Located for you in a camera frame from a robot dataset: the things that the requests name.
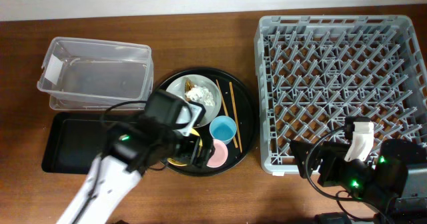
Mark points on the crumpled white napkin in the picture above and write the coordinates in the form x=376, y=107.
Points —
x=201, y=95

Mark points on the grey dishwasher rack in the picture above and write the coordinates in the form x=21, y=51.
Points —
x=314, y=71

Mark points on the clear plastic bin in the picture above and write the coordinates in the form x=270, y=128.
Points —
x=96, y=74

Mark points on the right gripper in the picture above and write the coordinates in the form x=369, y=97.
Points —
x=333, y=156

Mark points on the light blue cup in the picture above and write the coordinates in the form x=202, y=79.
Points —
x=223, y=128

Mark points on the black rectangular tray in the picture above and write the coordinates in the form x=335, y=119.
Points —
x=74, y=141

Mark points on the right wooden chopstick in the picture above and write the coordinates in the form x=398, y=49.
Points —
x=236, y=116

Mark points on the left wooden chopstick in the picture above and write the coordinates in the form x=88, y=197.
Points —
x=226, y=112

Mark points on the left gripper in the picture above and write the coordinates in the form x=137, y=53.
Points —
x=185, y=150

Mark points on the grey plate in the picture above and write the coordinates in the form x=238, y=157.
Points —
x=177, y=88

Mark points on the pink cup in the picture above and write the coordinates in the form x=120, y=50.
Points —
x=219, y=156

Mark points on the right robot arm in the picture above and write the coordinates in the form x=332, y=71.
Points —
x=395, y=187

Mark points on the black round tray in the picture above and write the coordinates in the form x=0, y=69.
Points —
x=235, y=93

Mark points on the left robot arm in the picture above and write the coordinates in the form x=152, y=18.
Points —
x=161, y=131

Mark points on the wooden chopstick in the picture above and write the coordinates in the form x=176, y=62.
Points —
x=226, y=112
x=236, y=116

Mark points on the yellow bowl with food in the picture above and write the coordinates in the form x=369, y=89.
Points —
x=189, y=149

